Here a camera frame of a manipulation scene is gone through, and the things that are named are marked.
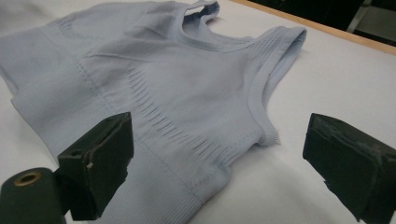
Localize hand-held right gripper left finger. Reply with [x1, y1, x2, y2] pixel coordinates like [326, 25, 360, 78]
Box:
[57, 111, 135, 221]

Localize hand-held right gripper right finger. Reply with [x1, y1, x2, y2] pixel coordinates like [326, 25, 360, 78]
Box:
[302, 112, 396, 224]

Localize light blue sports bra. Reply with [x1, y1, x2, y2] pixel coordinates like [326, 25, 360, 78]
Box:
[0, 0, 308, 224]

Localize metal stand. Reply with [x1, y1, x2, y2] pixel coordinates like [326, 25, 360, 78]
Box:
[345, 0, 375, 35]

